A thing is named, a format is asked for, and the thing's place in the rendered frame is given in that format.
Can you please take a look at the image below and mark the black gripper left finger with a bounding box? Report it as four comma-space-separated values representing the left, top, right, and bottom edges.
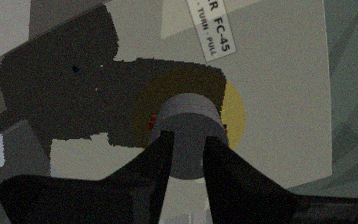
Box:
0, 131, 174, 224

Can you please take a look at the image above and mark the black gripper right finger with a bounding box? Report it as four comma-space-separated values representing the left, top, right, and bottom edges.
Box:
202, 136, 358, 224

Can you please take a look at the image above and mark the grey cylinder with two slots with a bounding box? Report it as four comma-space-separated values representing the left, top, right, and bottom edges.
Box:
148, 93, 229, 180

